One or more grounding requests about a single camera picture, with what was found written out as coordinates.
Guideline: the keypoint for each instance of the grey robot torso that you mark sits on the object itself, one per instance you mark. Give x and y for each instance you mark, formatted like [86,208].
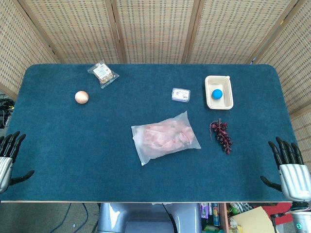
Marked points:
[141,218]

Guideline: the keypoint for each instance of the purple grape bunch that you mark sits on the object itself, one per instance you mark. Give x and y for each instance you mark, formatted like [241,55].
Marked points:
[222,137]

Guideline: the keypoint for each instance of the small white card box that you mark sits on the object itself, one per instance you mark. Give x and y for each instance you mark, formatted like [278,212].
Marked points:
[180,94]

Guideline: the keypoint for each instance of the brown wooden post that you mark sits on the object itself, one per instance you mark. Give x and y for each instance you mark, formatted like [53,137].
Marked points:
[224,218]

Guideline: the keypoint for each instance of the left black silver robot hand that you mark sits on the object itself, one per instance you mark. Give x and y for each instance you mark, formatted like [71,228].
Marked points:
[6,167]

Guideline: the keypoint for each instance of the transparent bag with pink contents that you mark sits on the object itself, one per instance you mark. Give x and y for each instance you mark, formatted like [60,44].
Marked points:
[165,138]

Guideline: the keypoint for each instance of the beige rectangular food container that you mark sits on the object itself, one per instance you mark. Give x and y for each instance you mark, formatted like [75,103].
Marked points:
[224,93]

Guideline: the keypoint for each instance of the woven bamboo folding screen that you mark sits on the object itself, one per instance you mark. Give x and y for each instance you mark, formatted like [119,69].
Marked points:
[155,29]

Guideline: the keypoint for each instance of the blue printed bottle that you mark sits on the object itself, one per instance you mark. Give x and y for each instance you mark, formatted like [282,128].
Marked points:
[215,213]

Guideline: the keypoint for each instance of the clear snack packet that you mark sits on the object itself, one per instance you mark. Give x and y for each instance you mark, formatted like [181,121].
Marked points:
[103,74]

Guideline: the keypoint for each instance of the purple printed package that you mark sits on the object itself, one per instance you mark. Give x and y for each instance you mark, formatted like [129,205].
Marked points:
[204,210]

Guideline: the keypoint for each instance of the beige round egg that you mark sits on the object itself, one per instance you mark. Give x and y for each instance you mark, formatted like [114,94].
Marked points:
[81,97]

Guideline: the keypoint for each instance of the blue carpet table mat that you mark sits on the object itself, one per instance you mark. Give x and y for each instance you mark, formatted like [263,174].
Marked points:
[97,145]

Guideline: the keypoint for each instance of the red box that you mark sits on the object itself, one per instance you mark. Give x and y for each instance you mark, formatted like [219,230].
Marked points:
[274,208]

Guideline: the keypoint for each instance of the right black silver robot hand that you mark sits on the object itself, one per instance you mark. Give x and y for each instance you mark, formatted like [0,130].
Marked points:
[295,180]

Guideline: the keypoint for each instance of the blue ball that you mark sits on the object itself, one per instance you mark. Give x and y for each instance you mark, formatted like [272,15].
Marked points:
[217,94]

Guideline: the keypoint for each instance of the yellow paper envelope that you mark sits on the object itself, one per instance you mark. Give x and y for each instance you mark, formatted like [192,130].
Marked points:
[252,221]

